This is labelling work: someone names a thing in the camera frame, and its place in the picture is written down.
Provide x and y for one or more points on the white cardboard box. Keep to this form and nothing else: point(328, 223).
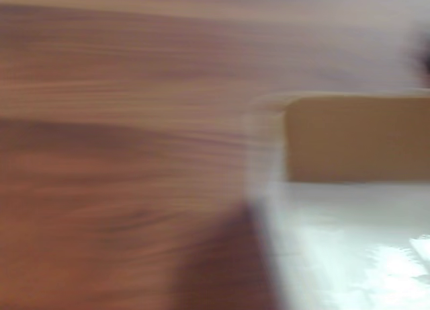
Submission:
point(352, 222)

